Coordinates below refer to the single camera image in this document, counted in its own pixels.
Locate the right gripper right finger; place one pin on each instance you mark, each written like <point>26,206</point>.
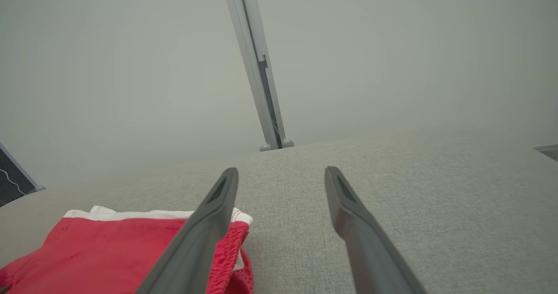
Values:
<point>366,250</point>

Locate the grey partition panel post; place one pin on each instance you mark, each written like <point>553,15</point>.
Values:
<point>257,76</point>

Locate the black panel under desk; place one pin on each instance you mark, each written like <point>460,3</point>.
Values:
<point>8,189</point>

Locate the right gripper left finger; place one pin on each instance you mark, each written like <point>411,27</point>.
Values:
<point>196,246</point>

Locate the grey metal frame leg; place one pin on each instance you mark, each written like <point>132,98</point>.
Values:
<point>30,181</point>

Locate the red mesh basketball jersey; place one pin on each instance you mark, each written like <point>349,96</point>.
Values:
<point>109,255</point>

